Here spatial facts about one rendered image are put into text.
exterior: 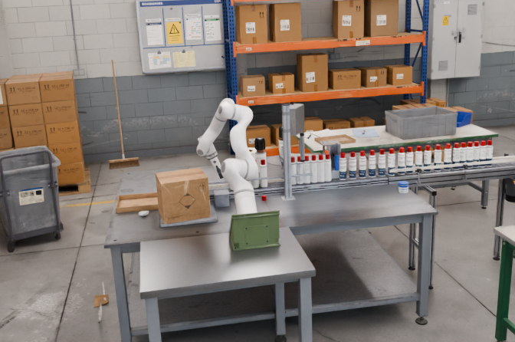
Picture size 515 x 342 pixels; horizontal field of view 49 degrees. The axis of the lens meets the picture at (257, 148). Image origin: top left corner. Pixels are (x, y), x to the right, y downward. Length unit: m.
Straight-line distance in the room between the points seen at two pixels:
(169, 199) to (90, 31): 4.98
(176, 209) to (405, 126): 2.80
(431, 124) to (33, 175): 3.81
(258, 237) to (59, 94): 4.17
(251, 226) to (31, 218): 2.97
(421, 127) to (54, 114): 4.08
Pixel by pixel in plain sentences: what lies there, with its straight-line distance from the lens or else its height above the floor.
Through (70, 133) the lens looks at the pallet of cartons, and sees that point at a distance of 7.00.
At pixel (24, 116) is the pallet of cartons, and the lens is 6.99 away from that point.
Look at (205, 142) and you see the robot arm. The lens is 3.85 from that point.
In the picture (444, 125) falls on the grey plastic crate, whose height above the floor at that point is 0.91.
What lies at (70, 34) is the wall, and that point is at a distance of 8.31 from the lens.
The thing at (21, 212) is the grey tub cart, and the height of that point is 0.38.
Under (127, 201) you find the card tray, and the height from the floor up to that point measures 0.83.
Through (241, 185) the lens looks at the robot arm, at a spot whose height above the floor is 1.13.
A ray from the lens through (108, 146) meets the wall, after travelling 8.51.
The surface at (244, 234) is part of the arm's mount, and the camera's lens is 3.23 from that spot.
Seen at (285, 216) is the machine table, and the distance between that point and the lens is 3.70.
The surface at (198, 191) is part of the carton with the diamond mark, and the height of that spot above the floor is 1.04.
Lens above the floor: 2.21
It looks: 15 degrees down
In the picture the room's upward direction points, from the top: 2 degrees counter-clockwise
